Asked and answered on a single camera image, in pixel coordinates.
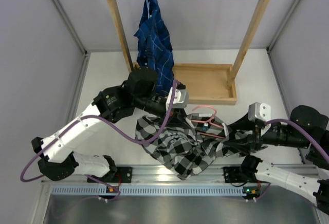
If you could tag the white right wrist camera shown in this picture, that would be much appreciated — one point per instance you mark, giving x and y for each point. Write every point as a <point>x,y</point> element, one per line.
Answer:
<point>259,114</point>

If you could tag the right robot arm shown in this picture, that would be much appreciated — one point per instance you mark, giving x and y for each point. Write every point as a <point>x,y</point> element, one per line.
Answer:
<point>305,128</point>

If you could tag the slotted cable duct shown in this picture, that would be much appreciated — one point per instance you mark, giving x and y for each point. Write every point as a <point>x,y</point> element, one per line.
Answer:
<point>153,190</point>

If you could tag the blue plaid shirt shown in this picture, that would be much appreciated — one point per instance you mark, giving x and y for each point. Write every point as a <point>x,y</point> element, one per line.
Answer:
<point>154,47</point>

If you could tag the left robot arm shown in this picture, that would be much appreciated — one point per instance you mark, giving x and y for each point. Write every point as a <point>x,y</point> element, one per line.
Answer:
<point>56,154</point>

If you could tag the aluminium frame post left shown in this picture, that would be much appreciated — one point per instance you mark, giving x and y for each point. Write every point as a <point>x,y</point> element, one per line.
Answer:
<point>69,26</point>

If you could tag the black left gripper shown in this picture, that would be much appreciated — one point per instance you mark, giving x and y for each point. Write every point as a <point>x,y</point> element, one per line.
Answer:
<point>176,114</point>

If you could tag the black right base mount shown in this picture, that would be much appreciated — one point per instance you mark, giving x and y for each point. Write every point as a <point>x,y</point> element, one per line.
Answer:
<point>233,174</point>

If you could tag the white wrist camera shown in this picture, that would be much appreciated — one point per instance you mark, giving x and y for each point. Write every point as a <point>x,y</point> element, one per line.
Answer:
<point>259,114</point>
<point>181,97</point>

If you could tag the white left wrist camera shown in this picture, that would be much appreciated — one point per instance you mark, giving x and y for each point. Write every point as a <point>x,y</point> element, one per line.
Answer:
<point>181,97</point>

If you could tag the aluminium mounting rail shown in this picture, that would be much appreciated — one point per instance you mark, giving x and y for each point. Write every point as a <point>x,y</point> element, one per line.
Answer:
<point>157,173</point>

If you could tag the pink wire hanger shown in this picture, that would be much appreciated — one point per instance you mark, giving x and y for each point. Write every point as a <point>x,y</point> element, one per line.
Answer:
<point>208,122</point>

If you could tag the black white checkered shirt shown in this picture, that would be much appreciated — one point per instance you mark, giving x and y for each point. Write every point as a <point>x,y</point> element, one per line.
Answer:
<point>181,144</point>

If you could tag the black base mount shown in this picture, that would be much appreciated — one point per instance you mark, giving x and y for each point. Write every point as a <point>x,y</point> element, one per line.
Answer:
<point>233,174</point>
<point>123,174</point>

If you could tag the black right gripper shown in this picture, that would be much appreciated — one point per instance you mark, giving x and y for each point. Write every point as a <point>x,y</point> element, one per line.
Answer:
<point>243,145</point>

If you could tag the light blue hanger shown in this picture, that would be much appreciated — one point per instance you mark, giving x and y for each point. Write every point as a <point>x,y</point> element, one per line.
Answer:
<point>148,8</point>

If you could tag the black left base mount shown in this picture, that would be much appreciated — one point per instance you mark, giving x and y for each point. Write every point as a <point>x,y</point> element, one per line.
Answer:
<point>123,174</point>

